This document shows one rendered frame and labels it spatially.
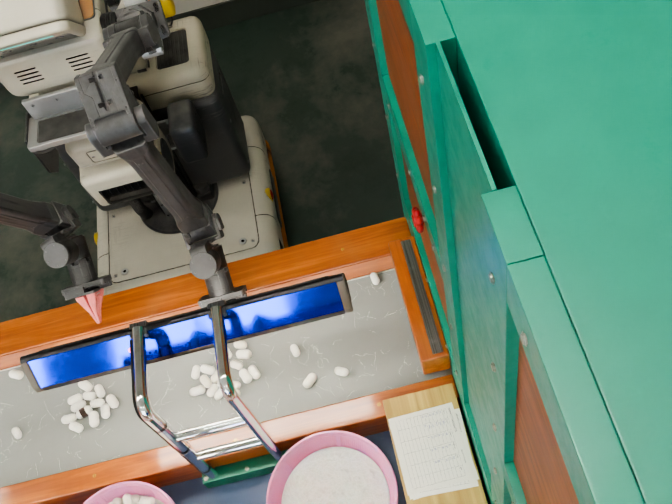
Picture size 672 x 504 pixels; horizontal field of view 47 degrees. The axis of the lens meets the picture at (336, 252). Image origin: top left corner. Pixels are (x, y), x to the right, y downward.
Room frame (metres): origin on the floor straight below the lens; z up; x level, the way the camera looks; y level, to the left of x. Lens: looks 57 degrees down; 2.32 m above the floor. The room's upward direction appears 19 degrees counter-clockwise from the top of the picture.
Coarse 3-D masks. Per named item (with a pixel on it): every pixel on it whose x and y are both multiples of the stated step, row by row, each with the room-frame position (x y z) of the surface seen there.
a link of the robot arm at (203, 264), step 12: (216, 216) 1.05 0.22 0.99; (216, 228) 1.03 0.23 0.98; (204, 240) 1.03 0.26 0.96; (192, 252) 0.96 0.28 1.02; (204, 252) 0.96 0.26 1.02; (216, 252) 0.98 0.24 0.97; (192, 264) 0.95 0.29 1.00; (204, 264) 0.94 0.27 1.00; (216, 264) 0.93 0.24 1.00; (204, 276) 0.92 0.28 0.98
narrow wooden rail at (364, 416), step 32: (416, 384) 0.64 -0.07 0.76; (288, 416) 0.66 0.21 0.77; (320, 416) 0.64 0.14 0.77; (352, 416) 0.61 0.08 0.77; (384, 416) 0.59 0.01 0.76; (160, 448) 0.68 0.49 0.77; (256, 448) 0.62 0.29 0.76; (288, 448) 0.61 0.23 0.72; (32, 480) 0.71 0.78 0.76; (64, 480) 0.69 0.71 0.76; (96, 480) 0.66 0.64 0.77; (128, 480) 0.64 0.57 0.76; (160, 480) 0.64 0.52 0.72
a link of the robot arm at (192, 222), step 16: (144, 112) 1.02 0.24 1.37; (144, 128) 1.01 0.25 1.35; (96, 144) 1.01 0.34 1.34; (128, 144) 1.02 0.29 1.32; (144, 144) 1.01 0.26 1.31; (128, 160) 1.01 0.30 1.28; (144, 160) 1.01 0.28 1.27; (160, 160) 1.03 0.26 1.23; (144, 176) 1.01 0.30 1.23; (160, 176) 1.01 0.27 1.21; (176, 176) 1.06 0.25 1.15; (160, 192) 1.02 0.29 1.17; (176, 192) 1.02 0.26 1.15; (176, 208) 1.02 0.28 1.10; (192, 208) 1.03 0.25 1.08; (208, 208) 1.07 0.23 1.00; (176, 224) 1.04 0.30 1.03; (192, 224) 1.03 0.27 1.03; (208, 224) 1.03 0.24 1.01; (192, 240) 1.03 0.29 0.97
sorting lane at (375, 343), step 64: (320, 320) 0.87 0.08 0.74; (384, 320) 0.82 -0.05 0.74; (0, 384) 0.98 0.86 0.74; (128, 384) 0.87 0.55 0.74; (192, 384) 0.82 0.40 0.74; (256, 384) 0.77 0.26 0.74; (320, 384) 0.72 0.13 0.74; (384, 384) 0.67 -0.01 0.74; (0, 448) 0.82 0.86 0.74; (64, 448) 0.77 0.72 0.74; (128, 448) 0.72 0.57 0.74
